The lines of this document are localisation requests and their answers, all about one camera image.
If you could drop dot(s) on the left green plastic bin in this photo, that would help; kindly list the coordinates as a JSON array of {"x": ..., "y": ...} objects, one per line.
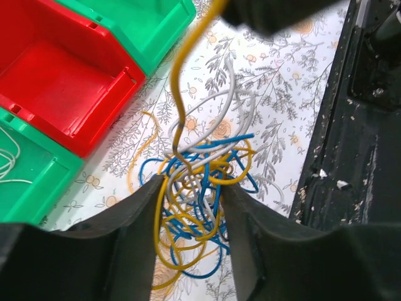
[{"x": 35, "y": 171}]

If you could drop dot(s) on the black table front rail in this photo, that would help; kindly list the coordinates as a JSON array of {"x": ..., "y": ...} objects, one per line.
[{"x": 351, "y": 172}]

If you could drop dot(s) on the right green plastic bin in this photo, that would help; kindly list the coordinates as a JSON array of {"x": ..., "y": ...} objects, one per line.
[{"x": 147, "y": 29}]

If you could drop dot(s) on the red plastic bin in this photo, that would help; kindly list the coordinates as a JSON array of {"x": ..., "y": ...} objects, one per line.
[{"x": 63, "y": 74}]

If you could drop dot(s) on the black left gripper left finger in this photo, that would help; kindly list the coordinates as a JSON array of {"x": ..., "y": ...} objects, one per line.
[{"x": 109, "y": 256}]

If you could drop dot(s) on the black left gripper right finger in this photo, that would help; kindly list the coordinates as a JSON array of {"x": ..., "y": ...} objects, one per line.
[{"x": 275, "y": 258}]

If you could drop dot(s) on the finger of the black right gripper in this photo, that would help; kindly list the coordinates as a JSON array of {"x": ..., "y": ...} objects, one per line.
[{"x": 271, "y": 16}]

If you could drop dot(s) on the green plastic bin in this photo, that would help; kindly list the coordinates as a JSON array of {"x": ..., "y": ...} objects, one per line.
[
  {"x": 147, "y": 29},
  {"x": 35, "y": 171}
]

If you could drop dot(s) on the floral patterned table mat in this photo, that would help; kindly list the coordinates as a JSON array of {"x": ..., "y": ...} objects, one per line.
[{"x": 286, "y": 74}]

